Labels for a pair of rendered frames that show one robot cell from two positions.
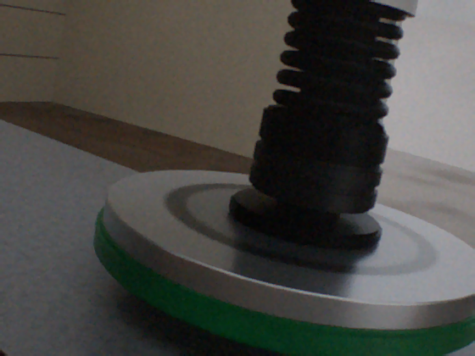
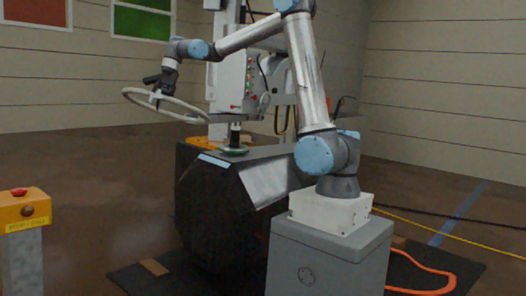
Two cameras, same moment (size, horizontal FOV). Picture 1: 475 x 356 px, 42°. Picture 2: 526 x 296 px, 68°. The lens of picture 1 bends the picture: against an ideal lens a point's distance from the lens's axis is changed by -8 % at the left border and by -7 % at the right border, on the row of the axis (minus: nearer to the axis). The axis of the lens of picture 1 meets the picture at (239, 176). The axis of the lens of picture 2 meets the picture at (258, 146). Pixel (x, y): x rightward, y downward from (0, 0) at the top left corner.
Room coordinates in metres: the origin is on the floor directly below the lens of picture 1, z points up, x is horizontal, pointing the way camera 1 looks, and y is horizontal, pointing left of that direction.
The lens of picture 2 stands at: (0.93, -2.65, 1.45)
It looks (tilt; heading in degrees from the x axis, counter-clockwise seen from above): 11 degrees down; 99
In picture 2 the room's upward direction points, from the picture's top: 5 degrees clockwise
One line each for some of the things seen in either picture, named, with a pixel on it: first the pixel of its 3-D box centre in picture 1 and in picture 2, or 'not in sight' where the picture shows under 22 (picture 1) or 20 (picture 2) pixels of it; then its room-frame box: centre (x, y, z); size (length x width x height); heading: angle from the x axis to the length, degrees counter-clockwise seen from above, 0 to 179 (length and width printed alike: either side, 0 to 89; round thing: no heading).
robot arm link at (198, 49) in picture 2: not in sight; (194, 49); (0.29, -0.81, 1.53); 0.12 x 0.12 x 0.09; 63
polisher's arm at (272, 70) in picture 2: not in sight; (269, 86); (0.51, 0.32, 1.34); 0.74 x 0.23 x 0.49; 67
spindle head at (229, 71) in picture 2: not in sight; (245, 83); (0.37, 0.03, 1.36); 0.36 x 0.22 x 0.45; 67
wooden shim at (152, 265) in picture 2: not in sight; (154, 267); (-0.13, -0.25, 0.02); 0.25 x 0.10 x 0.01; 146
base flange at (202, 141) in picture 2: not in sight; (220, 141); (0.01, 0.84, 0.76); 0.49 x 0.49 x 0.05; 57
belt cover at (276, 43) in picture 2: not in sight; (268, 43); (0.48, 0.28, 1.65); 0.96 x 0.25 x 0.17; 67
